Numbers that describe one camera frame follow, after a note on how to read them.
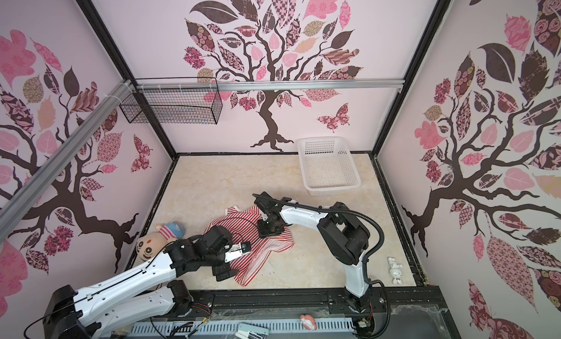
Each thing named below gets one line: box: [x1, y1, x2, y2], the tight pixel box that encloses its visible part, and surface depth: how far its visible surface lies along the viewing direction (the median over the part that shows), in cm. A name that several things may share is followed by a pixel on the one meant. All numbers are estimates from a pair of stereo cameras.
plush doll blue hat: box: [135, 221, 185, 261], surface depth 83 cm
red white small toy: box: [299, 314, 318, 331], surface depth 67 cm
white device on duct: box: [234, 322, 270, 339], surface depth 68 cm
